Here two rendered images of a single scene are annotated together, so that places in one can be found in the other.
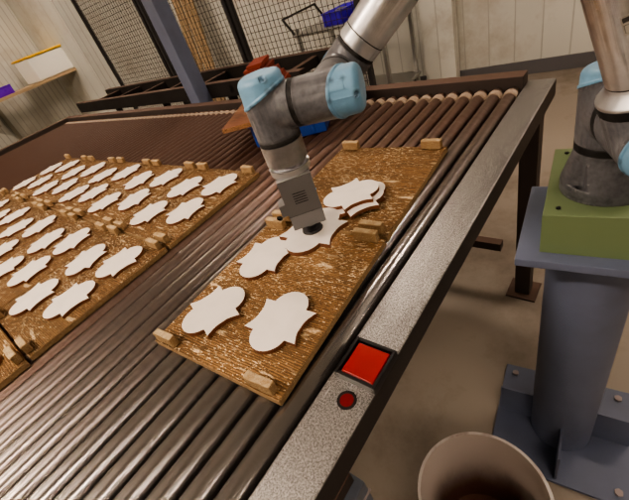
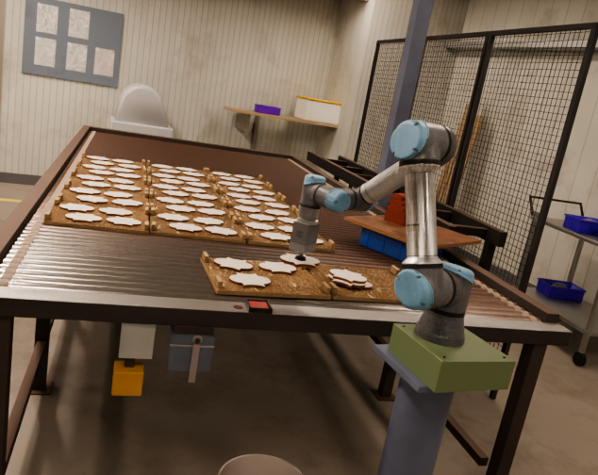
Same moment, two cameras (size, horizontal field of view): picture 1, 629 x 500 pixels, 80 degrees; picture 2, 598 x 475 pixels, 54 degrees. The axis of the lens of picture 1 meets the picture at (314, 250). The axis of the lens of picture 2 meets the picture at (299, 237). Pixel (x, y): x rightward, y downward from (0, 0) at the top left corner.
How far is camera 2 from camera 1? 146 cm
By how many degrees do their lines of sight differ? 31
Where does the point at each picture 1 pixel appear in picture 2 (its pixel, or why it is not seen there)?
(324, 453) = (212, 307)
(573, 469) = not seen: outside the picture
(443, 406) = not seen: outside the picture
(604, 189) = (421, 325)
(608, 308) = (406, 418)
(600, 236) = (406, 348)
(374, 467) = not seen: outside the picture
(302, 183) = (303, 228)
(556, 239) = (393, 343)
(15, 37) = (316, 80)
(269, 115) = (307, 191)
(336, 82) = (332, 193)
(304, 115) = (317, 199)
